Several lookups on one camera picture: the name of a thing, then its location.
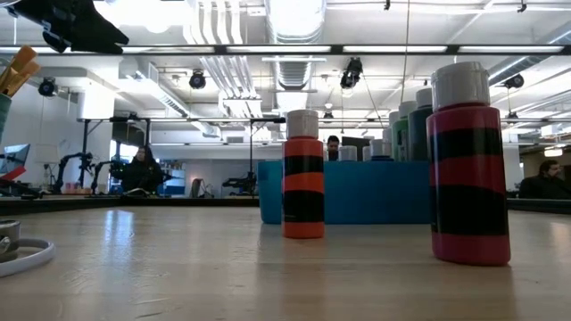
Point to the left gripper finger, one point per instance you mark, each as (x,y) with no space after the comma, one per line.
(98,48)
(96,27)

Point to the small orange paint bottle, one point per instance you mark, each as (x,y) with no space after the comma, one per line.
(348,153)
(303,178)

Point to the large green paint bottle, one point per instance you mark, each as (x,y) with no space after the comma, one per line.
(400,142)

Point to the small magenta paint bottle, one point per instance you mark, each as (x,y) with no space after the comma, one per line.
(468,214)

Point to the black background robot arm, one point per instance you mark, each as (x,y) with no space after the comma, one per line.
(85,160)
(241,182)

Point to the black ceiling spotlight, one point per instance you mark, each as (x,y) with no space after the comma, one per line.
(514,81)
(197,80)
(350,78)
(47,87)

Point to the green plastic cup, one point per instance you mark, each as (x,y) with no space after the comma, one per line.
(3,116)

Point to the black light stand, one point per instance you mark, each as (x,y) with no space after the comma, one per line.
(85,156)

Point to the white table lamp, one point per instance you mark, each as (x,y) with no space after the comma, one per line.
(46,153)

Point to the black overhead beam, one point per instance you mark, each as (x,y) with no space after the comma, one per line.
(221,50)

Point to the person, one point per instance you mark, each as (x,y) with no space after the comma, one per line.
(143,171)
(333,147)
(546,185)

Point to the tilted monitor screen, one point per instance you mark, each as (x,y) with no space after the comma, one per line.
(13,158)

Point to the black monitor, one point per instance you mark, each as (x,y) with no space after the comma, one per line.
(357,142)

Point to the teal plastic bin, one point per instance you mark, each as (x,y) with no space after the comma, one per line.
(357,191)

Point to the black aluminium table frame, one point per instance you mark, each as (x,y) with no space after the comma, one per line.
(134,203)

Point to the silver ventilation duct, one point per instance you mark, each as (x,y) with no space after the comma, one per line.
(294,22)

